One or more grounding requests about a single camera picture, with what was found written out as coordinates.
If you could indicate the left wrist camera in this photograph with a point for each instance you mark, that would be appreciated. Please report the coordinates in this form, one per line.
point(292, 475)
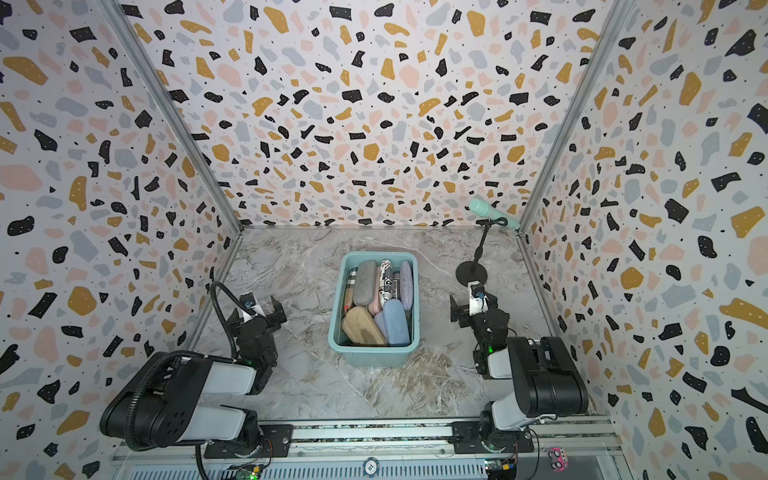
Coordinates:
point(250, 306)

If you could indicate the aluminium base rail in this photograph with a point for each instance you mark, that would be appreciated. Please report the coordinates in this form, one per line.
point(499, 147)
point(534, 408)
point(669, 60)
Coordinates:
point(442, 448)

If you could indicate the purple felt case diagonal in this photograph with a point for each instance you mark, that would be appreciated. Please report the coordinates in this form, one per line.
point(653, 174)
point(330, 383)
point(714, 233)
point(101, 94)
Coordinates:
point(406, 285)

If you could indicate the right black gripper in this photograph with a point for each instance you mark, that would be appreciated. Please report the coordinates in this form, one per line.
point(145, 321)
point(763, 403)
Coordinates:
point(461, 312)

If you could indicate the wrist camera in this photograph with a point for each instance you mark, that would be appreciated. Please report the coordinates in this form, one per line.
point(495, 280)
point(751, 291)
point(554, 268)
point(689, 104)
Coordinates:
point(250, 306)
point(477, 298)

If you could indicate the grey felt case front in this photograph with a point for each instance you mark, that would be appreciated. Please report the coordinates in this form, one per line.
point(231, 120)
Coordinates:
point(365, 287)

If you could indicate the pink glasses case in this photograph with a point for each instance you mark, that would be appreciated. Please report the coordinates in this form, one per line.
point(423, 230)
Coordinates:
point(377, 300)

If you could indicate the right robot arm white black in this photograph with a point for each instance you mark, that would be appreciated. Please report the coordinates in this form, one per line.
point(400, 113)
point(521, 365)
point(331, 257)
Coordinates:
point(546, 384)

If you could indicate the teal plastic storage box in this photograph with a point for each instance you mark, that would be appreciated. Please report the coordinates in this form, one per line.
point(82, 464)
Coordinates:
point(374, 356)

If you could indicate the newspaper flag case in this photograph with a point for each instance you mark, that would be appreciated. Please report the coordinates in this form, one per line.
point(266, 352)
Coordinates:
point(387, 288)

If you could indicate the plaid tartan glasses case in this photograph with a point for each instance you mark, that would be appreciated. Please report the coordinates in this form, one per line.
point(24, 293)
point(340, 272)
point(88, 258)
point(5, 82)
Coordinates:
point(348, 299)

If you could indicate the light blue felt case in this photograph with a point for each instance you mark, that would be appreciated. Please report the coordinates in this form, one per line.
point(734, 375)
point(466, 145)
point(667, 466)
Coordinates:
point(396, 324)

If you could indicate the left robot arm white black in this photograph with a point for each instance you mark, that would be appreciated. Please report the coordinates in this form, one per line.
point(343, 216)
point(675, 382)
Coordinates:
point(162, 405)

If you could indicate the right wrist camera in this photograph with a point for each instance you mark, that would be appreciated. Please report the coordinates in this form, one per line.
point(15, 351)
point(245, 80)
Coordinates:
point(477, 298)

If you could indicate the pink toy car on rail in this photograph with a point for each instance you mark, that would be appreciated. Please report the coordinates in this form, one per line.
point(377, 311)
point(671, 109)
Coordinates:
point(558, 459)

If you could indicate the tan felt case front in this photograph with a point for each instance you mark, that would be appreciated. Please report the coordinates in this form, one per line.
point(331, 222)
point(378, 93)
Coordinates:
point(361, 329)

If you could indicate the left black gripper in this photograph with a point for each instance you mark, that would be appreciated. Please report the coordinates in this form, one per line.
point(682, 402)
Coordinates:
point(262, 321)

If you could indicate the purple felt case horizontal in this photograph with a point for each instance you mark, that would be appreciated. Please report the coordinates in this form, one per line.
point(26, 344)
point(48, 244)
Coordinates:
point(380, 323)

